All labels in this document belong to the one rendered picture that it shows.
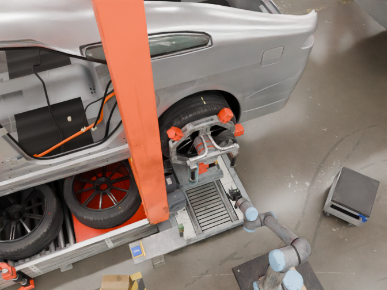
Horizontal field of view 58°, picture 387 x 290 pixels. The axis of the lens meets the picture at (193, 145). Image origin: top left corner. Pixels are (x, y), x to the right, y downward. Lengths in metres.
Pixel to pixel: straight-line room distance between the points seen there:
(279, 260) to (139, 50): 1.37
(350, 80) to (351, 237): 2.07
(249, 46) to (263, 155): 1.67
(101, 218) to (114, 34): 1.93
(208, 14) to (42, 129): 1.70
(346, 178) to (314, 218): 0.49
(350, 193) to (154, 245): 1.80
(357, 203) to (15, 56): 3.48
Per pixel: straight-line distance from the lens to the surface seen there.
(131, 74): 1.47
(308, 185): 3.79
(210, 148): 2.72
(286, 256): 2.14
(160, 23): 2.21
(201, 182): 3.42
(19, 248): 3.11
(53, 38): 2.14
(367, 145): 4.31
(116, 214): 2.97
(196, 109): 2.61
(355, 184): 3.55
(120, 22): 1.30
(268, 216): 2.64
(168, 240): 2.90
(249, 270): 3.03
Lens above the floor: 3.20
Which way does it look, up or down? 57 degrees down
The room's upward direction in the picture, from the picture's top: 1 degrees clockwise
